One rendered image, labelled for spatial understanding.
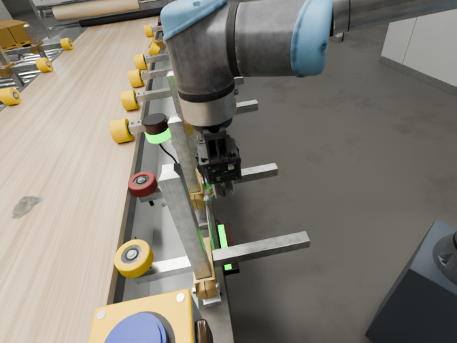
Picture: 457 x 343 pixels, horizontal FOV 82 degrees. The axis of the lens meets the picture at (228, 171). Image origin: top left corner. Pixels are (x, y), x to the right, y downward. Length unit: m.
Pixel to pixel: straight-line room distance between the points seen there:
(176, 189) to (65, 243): 0.41
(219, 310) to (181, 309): 0.56
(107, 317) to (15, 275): 0.58
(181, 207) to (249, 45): 0.26
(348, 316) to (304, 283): 0.24
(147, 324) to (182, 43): 0.31
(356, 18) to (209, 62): 0.23
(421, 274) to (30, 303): 1.01
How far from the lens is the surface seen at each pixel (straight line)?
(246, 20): 0.36
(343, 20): 0.49
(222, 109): 0.41
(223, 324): 0.75
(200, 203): 0.77
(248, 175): 0.82
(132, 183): 0.82
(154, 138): 0.65
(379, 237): 1.83
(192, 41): 0.37
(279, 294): 1.54
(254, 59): 0.36
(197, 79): 0.39
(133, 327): 0.20
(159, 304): 0.21
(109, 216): 0.77
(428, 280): 1.03
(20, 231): 0.89
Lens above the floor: 1.41
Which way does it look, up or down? 41 degrees down
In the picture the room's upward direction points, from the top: 8 degrees counter-clockwise
